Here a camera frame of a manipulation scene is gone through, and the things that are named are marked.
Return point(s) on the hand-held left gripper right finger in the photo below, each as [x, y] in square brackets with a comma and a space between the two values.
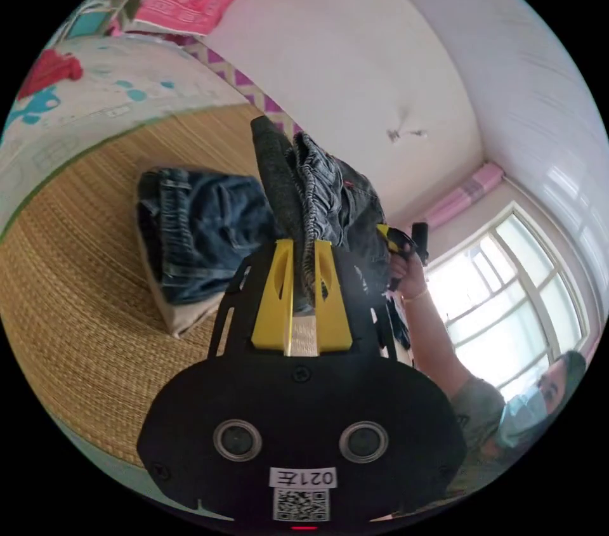
[333, 312]

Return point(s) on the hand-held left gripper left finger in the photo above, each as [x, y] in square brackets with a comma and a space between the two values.
[272, 307]

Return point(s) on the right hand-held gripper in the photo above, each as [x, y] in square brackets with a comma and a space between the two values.
[403, 255]

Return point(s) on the white gray jeans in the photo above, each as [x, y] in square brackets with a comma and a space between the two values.
[333, 193]

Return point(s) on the person's right forearm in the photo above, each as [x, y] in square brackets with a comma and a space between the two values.
[430, 336]

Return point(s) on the person's right hand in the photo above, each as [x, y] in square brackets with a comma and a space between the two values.
[413, 276]

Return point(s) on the pink curtain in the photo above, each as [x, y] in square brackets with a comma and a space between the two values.
[468, 193]

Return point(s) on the pile of clothes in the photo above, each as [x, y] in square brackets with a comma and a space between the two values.
[200, 231]

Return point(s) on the window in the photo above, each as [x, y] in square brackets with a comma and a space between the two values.
[514, 298]

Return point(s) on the bed with woven mat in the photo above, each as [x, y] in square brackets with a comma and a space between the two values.
[85, 288]

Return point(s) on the person's body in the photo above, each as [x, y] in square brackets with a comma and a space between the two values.
[518, 407]

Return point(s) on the red cloth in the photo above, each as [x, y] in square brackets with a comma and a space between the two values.
[47, 72]

